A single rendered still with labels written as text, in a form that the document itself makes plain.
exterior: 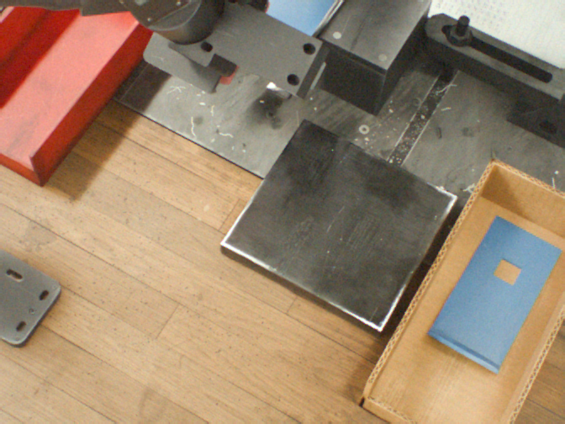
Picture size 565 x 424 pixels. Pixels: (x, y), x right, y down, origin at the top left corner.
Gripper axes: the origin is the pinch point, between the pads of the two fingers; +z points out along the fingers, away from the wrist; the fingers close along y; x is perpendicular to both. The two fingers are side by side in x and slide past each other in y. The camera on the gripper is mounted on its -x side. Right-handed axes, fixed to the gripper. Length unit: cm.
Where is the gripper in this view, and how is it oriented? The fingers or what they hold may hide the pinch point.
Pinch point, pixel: (233, 39)
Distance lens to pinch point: 93.4
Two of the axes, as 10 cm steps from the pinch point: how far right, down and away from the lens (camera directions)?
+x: -8.6, -4.7, 1.8
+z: 2.0, 0.1, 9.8
